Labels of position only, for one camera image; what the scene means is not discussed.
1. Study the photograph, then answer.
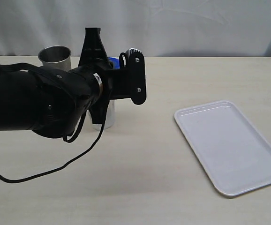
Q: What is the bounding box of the clear tall plastic container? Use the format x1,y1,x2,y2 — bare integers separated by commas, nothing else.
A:
87,100,115,131

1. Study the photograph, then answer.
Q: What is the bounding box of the white rectangular plastic tray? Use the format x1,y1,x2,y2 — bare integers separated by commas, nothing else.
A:
174,100,271,197

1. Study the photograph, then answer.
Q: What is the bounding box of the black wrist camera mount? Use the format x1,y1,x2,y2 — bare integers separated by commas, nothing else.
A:
107,48,147,105

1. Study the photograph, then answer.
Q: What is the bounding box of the white fabric backdrop curtain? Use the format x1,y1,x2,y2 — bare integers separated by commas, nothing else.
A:
0,0,271,57

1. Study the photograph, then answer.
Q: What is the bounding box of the black cable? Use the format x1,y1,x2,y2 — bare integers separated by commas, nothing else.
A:
0,100,110,184

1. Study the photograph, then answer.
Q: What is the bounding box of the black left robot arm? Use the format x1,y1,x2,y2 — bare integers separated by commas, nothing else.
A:
0,28,111,142

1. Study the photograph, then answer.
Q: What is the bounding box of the stainless steel cup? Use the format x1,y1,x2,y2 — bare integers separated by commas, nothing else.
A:
38,45,71,71

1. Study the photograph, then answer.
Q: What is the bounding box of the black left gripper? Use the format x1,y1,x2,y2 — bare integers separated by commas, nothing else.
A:
78,27,113,124

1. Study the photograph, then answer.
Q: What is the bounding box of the blue plastic snap lid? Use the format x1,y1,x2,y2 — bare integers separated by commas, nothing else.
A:
108,57,120,69

